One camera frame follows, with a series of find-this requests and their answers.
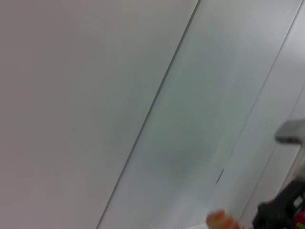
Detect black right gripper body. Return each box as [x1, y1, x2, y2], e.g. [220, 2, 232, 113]
[252, 178, 305, 229]

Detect striped orange cream bread roll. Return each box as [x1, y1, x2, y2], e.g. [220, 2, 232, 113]
[205, 209, 240, 229]

